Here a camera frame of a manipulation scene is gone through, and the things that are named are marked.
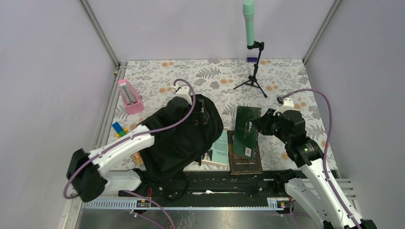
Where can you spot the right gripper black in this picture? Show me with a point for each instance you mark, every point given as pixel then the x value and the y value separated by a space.
pixel 263 122

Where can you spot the colourful toy block train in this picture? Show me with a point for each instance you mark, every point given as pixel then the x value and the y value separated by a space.
pixel 120 131

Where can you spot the teal paperback book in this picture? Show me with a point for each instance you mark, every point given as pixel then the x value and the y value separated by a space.
pixel 217 155

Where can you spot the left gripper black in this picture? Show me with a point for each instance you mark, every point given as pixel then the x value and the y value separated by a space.
pixel 189 107

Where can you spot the green gold cover book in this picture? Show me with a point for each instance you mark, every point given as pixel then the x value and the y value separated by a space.
pixel 245 133

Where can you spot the small blue block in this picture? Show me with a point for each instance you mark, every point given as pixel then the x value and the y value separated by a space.
pixel 251 59

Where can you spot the floral table mat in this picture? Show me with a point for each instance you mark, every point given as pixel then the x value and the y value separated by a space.
pixel 222 82

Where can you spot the orange snack packet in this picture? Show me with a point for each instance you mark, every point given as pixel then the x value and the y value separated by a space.
pixel 137 158

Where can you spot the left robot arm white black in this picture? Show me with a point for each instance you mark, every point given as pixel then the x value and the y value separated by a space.
pixel 90 174

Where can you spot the black student backpack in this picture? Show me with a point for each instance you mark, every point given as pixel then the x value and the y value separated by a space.
pixel 175 148

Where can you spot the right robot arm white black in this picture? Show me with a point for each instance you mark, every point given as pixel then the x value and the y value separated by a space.
pixel 327 206

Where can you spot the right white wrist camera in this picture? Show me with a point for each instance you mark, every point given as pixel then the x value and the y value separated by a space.
pixel 287 105

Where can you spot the black tripod microphone stand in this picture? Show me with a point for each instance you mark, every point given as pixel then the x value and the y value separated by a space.
pixel 252 80

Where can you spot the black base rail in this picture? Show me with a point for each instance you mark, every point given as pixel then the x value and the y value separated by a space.
pixel 215 189

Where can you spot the pink metronome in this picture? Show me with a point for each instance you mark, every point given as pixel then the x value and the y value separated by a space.
pixel 131 98

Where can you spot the green microphone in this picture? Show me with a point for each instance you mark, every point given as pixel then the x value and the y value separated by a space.
pixel 248 13

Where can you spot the dark brown book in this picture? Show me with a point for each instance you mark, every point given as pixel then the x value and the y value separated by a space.
pixel 240 165

